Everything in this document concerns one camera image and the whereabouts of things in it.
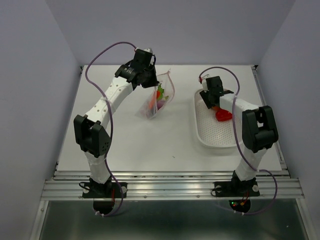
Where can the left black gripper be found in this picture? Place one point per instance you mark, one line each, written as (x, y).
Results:
(153, 82)

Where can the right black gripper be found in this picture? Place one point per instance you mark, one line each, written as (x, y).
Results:
(204, 94)

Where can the orange toy pumpkin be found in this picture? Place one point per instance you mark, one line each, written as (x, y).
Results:
(216, 108)

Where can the orange toy carrot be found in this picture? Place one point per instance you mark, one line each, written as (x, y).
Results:
(153, 101)

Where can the clear zip top bag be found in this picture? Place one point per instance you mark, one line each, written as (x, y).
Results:
(167, 84)

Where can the green toy leaf vegetable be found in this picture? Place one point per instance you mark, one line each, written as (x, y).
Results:
(160, 91)

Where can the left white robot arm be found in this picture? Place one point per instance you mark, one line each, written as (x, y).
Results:
(90, 129)

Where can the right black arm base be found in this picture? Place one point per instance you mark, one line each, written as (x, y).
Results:
(239, 192)

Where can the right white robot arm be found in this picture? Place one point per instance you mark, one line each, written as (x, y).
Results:
(258, 126)

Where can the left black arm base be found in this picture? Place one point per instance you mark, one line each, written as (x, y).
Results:
(107, 197)

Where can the red toy strawberry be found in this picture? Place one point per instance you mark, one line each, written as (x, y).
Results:
(222, 115)

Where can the white perforated plastic basket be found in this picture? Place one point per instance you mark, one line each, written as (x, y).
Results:
(210, 132)

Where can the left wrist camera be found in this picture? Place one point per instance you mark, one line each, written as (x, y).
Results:
(148, 50)

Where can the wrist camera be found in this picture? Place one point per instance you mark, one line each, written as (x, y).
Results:
(204, 84)
(148, 50)

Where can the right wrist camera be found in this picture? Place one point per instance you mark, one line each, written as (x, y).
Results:
(204, 84)

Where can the aluminium rail frame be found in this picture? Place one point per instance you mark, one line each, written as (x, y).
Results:
(170, 175)

